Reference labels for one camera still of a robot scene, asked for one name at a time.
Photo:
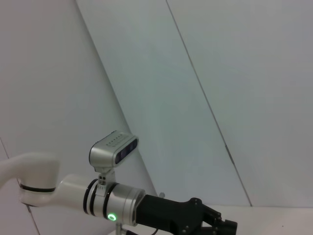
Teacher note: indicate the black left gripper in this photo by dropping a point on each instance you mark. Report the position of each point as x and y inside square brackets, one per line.
[166, 215]

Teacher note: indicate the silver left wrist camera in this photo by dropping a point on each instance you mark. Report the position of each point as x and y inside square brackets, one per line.
[112, 153]

